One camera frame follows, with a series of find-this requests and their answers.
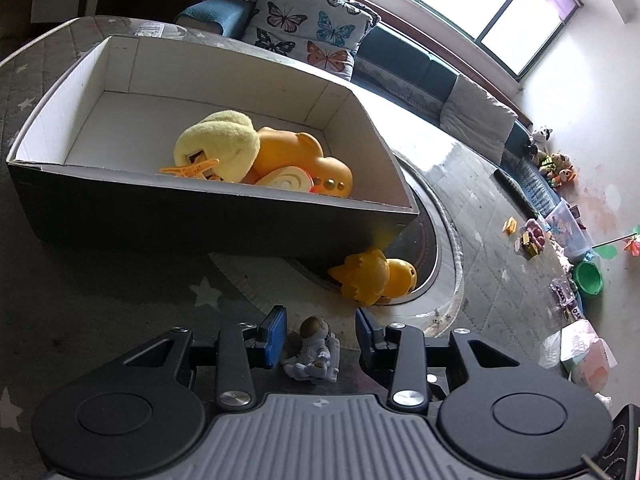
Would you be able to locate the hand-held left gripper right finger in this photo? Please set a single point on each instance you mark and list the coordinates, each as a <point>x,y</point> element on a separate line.
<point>364,337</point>

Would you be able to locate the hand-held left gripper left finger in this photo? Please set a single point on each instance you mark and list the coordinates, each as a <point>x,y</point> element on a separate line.
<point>274,336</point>

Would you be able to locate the astronaut figurine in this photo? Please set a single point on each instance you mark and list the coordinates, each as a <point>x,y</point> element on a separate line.
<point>315,352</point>

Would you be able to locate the black cardboard box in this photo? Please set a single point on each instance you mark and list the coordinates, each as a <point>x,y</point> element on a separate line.
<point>150,210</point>

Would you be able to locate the clear plastic container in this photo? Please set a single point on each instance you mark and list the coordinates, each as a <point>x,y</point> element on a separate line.
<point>567,227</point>

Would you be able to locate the yellow duck toy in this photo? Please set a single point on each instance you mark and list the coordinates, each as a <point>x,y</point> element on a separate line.
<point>375,277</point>

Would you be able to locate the pink and white packet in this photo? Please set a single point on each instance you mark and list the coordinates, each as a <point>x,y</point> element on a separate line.
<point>582,352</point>

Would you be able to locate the grey quilted mattress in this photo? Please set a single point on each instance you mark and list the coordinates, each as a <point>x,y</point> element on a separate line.
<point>500,260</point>

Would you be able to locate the purple small toy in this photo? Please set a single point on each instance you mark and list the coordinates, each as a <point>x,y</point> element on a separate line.
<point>564,296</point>

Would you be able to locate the green plastic bowl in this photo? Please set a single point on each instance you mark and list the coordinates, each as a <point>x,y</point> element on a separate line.
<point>589,280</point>

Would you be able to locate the orange rubber duck toy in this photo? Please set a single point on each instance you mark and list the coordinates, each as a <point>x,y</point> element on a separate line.
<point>300,155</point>

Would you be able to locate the small orange toy block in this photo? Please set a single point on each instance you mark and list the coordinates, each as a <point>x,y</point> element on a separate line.
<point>510,226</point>

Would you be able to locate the orange clothespin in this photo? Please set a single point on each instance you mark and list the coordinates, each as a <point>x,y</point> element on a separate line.
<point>192,167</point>

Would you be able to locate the small toy basket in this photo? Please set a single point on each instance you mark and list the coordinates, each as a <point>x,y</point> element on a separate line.
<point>531,240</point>

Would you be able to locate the colourful pinwheel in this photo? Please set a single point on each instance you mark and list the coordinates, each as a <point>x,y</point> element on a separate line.
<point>622,242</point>

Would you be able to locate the yellow plush toy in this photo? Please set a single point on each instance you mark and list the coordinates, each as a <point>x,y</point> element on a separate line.
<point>225,140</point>

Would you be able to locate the grey cushion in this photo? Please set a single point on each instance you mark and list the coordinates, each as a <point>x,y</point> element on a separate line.
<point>477,115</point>

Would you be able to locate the stuffed animals pile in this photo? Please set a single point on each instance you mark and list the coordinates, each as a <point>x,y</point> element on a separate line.
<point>561,169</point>

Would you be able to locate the black and white plush toy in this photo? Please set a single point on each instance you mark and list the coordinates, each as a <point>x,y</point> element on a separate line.
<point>539,140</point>

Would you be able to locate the dark green sofa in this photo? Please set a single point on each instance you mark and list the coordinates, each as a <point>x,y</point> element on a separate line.
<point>430,72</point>

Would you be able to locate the butterfly print pillow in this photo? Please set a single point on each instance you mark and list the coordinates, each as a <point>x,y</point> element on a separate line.
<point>312,22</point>

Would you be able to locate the blue folded blanket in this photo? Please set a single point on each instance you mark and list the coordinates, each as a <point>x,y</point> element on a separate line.
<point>215,15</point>

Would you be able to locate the window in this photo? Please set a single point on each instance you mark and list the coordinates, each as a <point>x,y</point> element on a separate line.
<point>480,5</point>

